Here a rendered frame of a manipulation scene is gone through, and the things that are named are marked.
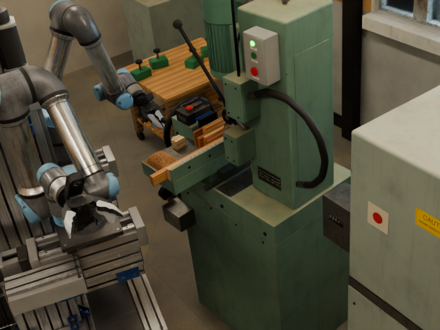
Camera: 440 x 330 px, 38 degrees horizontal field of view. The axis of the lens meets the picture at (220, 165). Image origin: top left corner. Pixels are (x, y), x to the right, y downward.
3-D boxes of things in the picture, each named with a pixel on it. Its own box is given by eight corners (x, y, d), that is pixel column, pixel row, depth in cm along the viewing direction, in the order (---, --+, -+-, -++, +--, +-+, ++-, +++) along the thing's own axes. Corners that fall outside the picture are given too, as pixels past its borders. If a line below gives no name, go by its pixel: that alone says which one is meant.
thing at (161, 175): (279, 113, 271) (279, 105, 269) (283, 114, 270) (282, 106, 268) (150, 184, 239) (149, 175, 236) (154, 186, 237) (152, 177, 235)
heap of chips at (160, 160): (162, 151, 256) (160, 143, 254) (183, 164, 247) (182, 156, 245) (143, 161, 252) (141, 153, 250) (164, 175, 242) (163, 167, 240)
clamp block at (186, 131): (200, 122, 278) (198, 103, 273) (220, 132, 269) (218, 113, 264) (173, 135, 271) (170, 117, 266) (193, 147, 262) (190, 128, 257)
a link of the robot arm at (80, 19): (93, 6, 251) (141, 102, 283) (81, 0, 258) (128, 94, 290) (69, 21, 247) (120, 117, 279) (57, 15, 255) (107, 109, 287)
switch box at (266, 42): (259, 71, 212) (256, 25, 203) (281, 80, 206) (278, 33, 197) (245, 78, 209) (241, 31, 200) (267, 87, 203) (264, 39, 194)
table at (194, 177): (240, 107, 291) (239, 95, 288) (289, 129, 271) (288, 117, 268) (129, 165, 261) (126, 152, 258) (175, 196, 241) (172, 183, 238)
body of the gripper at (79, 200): (100, 226, 179) (82, 205, 188) (97, 200, 175) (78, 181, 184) (74, 235, 176) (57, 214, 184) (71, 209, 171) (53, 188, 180)
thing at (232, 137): (243, 149, 240) (241, 121, 234) (256, 156, 236) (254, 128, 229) (224, 160, 236) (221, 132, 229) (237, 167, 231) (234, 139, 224)
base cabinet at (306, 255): (265, 255, 332) (255, 139, 292) (353, 314, 294) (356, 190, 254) (198, 302, 310) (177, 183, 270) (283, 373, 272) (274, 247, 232)
